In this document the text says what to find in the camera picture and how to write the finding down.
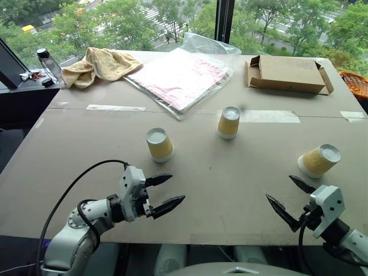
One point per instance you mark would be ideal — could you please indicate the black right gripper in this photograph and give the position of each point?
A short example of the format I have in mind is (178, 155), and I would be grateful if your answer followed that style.
(313, 217)

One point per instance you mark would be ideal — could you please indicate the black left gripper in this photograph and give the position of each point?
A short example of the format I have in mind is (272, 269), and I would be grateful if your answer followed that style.
(141, 205)

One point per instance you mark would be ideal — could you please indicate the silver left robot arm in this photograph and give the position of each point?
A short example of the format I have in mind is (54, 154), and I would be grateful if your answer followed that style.
(86, 218)

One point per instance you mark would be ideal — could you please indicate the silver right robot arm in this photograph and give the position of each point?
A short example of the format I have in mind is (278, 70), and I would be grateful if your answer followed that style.
(355, 240)

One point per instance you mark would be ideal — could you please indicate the yellow ribbed paper cup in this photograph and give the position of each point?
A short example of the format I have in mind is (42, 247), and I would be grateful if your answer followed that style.
(160, 148)
(228, 126)
(317, 161)

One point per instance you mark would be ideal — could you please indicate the white rounded robot leg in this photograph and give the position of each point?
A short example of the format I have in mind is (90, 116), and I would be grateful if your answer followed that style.
(169, 258)
(250, 254)

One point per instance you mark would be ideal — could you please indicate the clear tape strip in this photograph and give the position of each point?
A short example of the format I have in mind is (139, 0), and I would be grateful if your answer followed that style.
(115, 107)
(267, 116)
(353, 115)

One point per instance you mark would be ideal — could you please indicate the grey robot torso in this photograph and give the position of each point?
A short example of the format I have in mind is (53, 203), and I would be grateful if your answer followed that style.
(235, 270)

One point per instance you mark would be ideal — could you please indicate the clear bag with pink sheets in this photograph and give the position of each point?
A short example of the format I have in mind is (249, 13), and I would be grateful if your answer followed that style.
(181, 80)

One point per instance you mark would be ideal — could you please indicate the open brown cardboard box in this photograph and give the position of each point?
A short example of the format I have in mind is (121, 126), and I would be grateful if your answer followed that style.
(287, 74)

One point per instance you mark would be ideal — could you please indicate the orange woven basket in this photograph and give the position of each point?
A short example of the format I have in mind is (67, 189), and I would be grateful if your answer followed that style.
(356, 84)

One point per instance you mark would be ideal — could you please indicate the yellow terry towel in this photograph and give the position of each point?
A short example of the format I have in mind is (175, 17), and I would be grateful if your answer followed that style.
(100, 67)

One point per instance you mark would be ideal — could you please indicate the small black object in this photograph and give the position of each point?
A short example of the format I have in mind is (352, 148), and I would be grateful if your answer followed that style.
(47, 82)

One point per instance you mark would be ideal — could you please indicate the black side desk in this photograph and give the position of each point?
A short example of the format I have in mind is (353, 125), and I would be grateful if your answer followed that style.
(20, 100)

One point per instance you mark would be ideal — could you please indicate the clear bottle with black cap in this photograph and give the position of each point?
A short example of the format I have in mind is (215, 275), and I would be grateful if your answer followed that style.
(49, 63)

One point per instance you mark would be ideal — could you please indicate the red and white keys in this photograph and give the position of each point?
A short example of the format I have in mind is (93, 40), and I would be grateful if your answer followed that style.
(31, 76)

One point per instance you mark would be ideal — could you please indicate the yellow vehicle outside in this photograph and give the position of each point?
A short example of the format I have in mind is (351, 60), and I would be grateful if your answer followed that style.
(28, 28)

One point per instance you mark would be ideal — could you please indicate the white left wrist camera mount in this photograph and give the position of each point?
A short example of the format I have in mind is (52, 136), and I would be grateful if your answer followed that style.
(130, 184)

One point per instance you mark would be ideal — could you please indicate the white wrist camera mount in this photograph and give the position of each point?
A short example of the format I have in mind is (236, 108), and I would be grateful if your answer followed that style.
(329, 205)
(130, 184)

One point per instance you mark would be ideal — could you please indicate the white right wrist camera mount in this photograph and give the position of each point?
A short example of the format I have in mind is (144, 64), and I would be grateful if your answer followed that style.
(329, 205)

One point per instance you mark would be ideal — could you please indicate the black window frame post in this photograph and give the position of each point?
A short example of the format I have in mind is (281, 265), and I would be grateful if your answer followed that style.
(224, 20)

